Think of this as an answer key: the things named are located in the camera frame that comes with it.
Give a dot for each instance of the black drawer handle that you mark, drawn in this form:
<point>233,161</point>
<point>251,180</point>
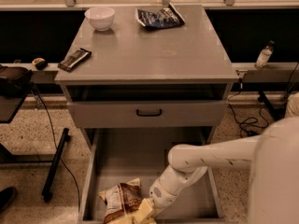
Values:
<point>142,113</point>

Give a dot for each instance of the dark snack bar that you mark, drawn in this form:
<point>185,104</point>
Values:
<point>71,61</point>

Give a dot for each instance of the blue chip bag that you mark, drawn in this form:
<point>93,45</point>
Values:
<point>167,17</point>

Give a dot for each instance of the black shoe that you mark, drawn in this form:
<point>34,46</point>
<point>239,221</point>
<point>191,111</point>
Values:
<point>7,197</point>

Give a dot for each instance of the brown chip bag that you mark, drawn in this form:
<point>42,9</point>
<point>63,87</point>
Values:
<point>122,199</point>

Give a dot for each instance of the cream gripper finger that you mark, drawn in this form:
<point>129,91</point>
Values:
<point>126,219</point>

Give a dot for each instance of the black bag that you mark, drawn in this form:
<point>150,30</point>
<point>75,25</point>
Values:
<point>14,80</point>

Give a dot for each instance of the beige trouser leg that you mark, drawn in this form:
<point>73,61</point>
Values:
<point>292,108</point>

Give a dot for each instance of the grey upper drawer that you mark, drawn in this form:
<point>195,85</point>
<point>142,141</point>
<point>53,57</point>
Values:
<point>100,107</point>

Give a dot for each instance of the grey open middle drawer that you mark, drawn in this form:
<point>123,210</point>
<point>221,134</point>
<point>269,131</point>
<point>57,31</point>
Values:
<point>121,155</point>

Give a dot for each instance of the small tape measure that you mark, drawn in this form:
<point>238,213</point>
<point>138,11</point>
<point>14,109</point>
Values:
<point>39,63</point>

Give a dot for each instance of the grey drawer cabinet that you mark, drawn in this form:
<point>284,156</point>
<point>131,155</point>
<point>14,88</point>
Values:
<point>131,56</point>

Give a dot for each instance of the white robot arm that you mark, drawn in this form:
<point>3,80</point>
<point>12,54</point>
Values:
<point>273,159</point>

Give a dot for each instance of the white bowl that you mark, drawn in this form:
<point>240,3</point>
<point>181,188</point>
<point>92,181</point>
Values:
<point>100,18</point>

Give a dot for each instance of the clear plastic bottle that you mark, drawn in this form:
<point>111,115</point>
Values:
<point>265,55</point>

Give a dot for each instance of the black power adapter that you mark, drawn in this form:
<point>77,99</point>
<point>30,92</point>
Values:
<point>251,133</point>

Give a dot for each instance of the black stand leg right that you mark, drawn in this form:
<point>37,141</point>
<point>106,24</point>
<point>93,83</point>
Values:
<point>263,99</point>

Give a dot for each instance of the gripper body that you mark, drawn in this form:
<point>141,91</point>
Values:
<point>162,195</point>

